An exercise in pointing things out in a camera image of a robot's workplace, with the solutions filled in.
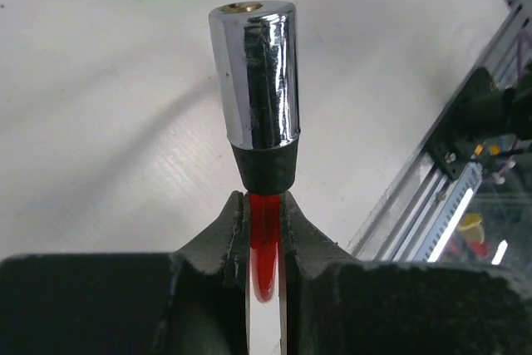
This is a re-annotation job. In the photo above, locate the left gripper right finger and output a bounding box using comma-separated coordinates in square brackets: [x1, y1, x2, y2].
[279, 193, 531, 354]

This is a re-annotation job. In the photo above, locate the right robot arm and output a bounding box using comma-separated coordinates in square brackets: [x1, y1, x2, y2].
[455, 63, 531, 141]

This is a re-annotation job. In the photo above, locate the white slotted cable duct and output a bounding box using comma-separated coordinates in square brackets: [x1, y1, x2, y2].
[414, 164, 482, 263]

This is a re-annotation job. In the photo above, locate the red cable lock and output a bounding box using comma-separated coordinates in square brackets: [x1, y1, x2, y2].
[209, 0, 301, 303]

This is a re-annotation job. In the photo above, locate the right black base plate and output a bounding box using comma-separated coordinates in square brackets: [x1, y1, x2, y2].
[431, 67, 498, 184]

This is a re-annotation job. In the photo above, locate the aluminium front rail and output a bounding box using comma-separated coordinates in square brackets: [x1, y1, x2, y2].
[352, 2, 531, 262]

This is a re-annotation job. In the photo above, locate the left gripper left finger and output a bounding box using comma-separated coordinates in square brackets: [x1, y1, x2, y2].
[1, 192, 249, 354]

